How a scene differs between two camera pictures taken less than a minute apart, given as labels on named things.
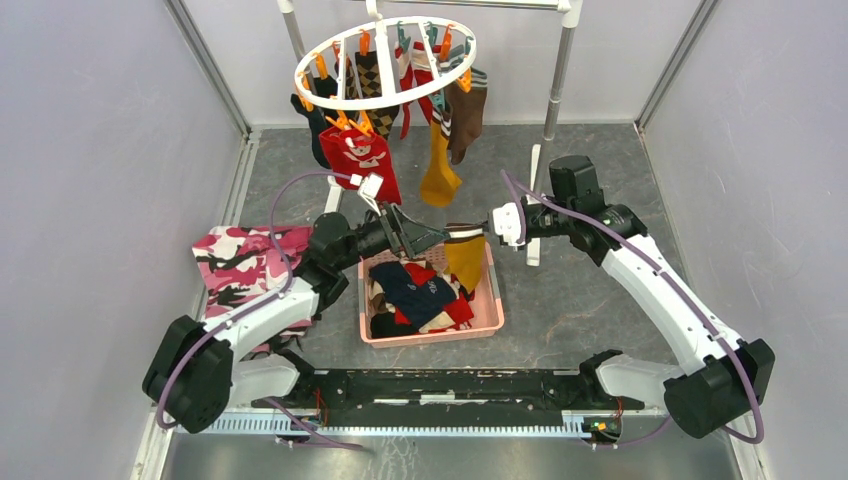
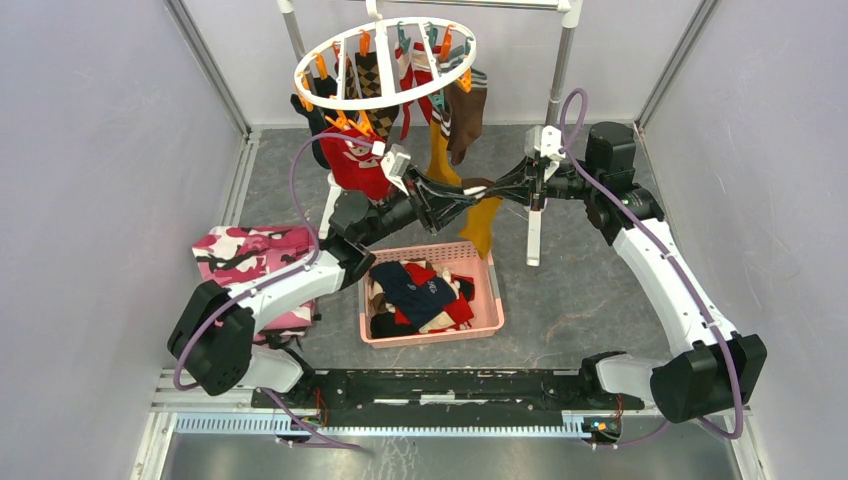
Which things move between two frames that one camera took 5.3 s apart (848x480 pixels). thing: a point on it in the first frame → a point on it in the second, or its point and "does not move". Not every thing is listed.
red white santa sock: x=414 y=67 does not move
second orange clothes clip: x=465 y=82 does not move
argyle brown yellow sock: x=369 y=85 does not move
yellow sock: x=464 y=252 → x=482 y=216
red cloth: x=358 y=152 does not move
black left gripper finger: x=399 y=227 → x=430 y=188
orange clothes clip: x=364 y=126 does not move
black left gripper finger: x=415 y=237 → x=441 y=210
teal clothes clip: x=439 y=99 does not move
